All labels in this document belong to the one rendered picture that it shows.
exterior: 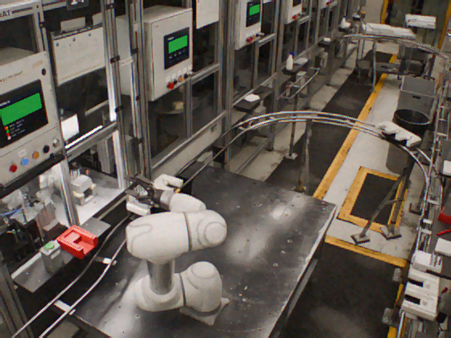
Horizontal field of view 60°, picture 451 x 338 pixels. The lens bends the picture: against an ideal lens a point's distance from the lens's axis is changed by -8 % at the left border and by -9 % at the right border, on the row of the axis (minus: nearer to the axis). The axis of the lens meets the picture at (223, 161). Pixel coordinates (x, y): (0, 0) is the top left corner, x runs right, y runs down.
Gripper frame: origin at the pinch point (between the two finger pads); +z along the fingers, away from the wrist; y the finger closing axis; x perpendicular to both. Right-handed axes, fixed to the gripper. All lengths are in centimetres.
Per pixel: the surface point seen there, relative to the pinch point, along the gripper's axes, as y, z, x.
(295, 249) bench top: -44, -74, -44
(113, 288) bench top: -44, -6, 28
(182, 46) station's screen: 48, 18, -76
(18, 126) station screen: 46, 18, 42
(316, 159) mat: -111, -29, -257
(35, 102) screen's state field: 53, 18, 32
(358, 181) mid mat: -111, -80, -239
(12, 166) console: 31, 20, 48
